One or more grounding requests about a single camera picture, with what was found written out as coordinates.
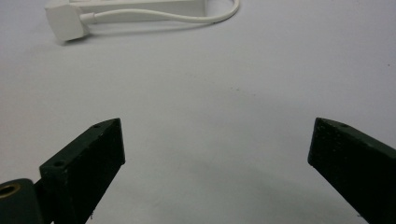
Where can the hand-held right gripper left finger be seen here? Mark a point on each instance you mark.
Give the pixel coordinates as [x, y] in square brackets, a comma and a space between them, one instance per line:
[84, 165]

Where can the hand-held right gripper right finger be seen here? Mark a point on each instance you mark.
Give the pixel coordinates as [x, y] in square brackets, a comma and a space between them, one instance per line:
[351, 161]

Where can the white power plug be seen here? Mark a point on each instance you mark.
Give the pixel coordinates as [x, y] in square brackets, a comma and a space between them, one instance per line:
[66, 21]

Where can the white power strip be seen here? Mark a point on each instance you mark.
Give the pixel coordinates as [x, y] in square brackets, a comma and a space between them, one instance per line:
[140, 6]

